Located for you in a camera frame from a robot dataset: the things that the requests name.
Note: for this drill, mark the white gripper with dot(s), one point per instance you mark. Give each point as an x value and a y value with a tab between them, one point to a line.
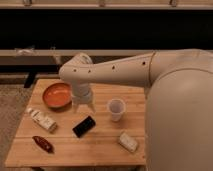
82	94

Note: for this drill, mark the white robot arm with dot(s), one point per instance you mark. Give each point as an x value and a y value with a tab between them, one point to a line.
179	102

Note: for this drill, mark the orange bowl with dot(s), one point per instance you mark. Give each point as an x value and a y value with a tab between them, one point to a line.
57	95

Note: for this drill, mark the clear plastic cup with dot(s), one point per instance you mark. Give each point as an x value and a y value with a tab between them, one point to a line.
116	108

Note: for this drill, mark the white bottle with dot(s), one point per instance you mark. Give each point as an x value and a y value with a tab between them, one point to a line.
42	120

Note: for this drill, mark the small white box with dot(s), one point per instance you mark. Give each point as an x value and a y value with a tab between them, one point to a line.
128	142

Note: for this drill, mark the red-brown snack packet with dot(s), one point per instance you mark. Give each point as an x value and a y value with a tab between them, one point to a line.
43	143

